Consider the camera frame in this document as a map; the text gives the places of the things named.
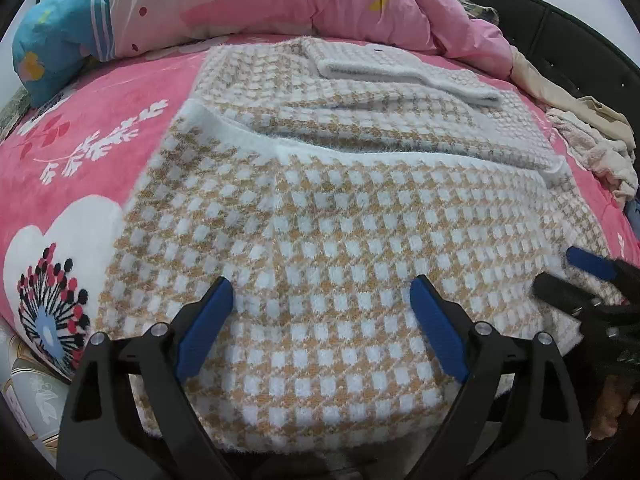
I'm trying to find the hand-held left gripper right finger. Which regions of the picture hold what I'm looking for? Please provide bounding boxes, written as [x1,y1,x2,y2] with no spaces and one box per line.
[405,274,589,480]

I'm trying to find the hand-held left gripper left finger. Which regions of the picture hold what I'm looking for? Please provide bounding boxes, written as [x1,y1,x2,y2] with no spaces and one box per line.
[56,275,236,480]

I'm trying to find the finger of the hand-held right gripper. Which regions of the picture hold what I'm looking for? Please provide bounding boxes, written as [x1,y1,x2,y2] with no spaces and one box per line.
[533,272,604,319]
[567,246,640,286]

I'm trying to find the beige white houndstooth coat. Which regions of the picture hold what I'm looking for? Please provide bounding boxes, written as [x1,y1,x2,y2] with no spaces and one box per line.
[97,37,613,451]

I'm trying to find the person's right hand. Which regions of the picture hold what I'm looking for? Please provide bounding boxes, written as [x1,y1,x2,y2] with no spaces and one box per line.
[590,374,640,440]

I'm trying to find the blue denim garment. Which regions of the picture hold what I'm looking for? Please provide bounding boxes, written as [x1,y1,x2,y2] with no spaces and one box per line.
[625,199,640,241]

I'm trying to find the cream ruffled garment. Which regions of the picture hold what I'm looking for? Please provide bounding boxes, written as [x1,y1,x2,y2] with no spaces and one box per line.
[587,137,640,206]

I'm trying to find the beige garment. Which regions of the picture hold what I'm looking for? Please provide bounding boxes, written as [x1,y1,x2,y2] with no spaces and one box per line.
[510,46,635,143]

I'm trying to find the grey picture-print bedsheet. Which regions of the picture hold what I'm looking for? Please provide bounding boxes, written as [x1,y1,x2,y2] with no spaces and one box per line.
[0,320,76,461]

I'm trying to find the black headboard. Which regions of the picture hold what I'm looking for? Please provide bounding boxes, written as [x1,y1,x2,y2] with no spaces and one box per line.
[450,0,640,126]

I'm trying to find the pink floral blanket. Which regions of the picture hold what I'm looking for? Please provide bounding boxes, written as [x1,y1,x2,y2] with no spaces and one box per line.
[0,35,640,386]

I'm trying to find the dark patterned garment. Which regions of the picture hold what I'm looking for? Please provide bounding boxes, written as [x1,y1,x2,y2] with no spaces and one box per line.
[460,0,501,26]

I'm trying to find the green patterned cloth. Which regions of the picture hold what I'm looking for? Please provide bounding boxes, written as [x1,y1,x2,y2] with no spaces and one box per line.
[0,85,31,141]

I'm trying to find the blue floral pillow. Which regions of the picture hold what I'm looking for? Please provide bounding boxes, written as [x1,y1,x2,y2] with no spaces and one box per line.
[12,0,118,106]

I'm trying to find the pink printed quilt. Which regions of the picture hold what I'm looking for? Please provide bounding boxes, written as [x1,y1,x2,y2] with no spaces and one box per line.
[107,0,513,78]

